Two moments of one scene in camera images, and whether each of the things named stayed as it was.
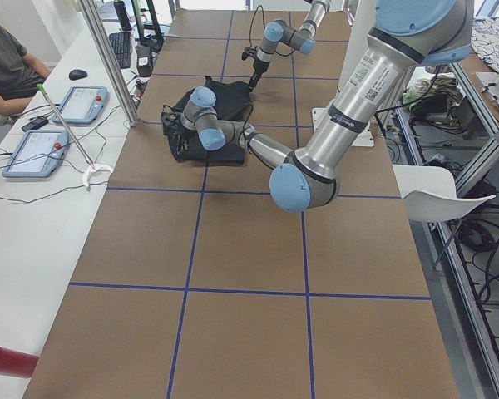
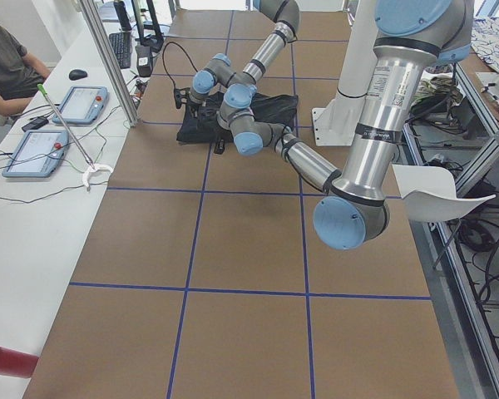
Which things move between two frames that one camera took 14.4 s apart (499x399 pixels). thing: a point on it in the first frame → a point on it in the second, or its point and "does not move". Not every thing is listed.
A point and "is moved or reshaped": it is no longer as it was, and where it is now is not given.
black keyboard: x=121 y=44 does not move
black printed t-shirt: x=234 y=104 is moved or reshaped
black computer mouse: x=77 y=74 does not move
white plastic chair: x=428 y=194 does not move
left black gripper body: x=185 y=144 → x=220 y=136
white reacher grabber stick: x=91 y=165 does not move
